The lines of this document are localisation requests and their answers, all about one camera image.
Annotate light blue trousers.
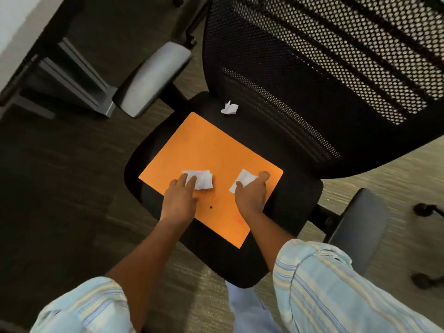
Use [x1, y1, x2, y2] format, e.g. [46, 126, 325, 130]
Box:
[225, 280, 284, 333]

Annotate person's right hand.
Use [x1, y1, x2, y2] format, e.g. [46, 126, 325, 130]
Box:
[234, 171, 271, 219]

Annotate person's left forearm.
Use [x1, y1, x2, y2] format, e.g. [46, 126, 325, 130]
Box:
[105, 218, 188, 332]

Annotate person's right forearm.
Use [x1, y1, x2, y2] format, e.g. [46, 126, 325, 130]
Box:
[242, 210, 296, 274]

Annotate orange paper folder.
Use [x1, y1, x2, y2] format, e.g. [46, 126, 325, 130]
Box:
[138, 111, 284, 249]

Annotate person's left hand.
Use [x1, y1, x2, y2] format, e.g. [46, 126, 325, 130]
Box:
[159, 173, 199, 224]

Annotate black mesh office chair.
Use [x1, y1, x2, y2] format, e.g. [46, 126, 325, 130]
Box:
[112, 0, 444, 289]

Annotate striped pale blue shirt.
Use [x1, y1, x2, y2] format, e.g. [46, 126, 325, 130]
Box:
[29, 238, 444, 333]

